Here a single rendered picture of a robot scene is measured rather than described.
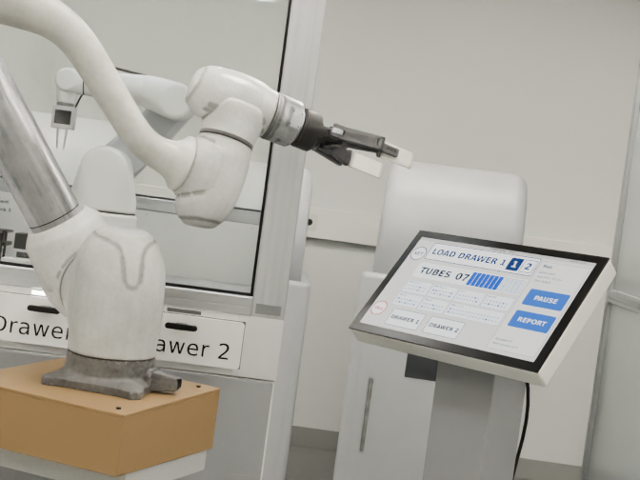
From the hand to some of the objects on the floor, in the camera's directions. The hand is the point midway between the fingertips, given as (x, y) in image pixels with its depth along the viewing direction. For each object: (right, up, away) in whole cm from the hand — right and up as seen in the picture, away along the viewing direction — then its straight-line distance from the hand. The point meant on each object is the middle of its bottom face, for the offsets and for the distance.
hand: (391, 164), depth 228 cm
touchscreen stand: (+6, -133, +33) cm, 137 cm away
